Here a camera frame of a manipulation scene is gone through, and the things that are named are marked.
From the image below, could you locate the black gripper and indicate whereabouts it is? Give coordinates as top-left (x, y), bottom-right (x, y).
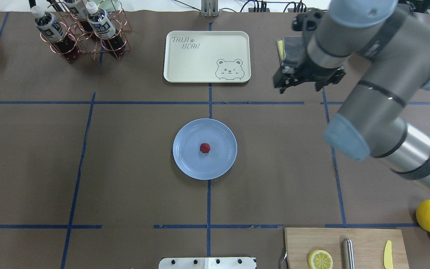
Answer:
top-left (273, 10), bottom-right (345, 94)

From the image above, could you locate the red strawberry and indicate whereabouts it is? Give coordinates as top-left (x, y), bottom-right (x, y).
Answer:
top-left (199, 143), bottom-right (211, 154)

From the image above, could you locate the blue ceramic plate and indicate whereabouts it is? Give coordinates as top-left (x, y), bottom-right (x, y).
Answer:
top-left (172, 118), bottom-right (238, 180)

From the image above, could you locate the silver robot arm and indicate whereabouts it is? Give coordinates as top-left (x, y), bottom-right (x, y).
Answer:
top-left (273, 0), bottom-right (430, 189)

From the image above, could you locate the grey folded cloth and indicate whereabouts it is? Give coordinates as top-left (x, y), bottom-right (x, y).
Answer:
top-left (276, 36), bottom-right (305, 68)

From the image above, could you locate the cream bear tray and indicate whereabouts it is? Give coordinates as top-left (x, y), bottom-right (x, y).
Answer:
top-left (163, 31), bottom-right (251, 83)

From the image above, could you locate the wooden cutting board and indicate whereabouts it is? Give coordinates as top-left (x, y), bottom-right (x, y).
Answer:
top-left (280, 228), bottom-right (410, 269)

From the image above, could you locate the half lemon slice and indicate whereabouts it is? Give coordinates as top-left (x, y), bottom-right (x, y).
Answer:
top-left (307, 249), bottom-right (333, 269)

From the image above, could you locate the steel rod black tip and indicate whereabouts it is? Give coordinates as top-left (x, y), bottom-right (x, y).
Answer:
top-left (342, 238), bottom-right (355, 269)

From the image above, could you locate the yellow plastic knife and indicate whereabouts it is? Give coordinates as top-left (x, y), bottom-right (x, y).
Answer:
top-left (383, 240), bottom-right (393, 269)

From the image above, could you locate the water bottle front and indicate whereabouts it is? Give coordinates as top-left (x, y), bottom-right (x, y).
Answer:
top-left (85, 1), bottom-right (126, 59)

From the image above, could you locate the water bottle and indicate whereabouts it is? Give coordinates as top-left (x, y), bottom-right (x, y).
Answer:
top-left (85, 1), bottom-right (126, 59)
top-left (64, 0), bottom-right (96, 34)
top-left (30, 5), bottom-right (79, 62)

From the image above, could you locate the water bottle left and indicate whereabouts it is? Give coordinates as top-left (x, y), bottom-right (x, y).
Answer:
top-left (64, 0), bottom-right (96, 34)

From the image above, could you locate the water bottle right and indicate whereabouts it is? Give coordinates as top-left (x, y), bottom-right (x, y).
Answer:
top-left (30, 5), bottom-right (79, 62)

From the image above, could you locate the aluminium frame post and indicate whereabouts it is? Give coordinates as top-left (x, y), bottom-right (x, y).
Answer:
top-left (201, 0), bottom-right (219, 17)

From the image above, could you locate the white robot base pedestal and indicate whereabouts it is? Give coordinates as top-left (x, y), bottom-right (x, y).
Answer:
top-left (158, 257), bottom-right (257, 269)

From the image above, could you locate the copper wire bottle rack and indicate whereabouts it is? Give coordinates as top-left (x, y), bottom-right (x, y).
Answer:
top-left (29, 0), bottom-right (133, 61)

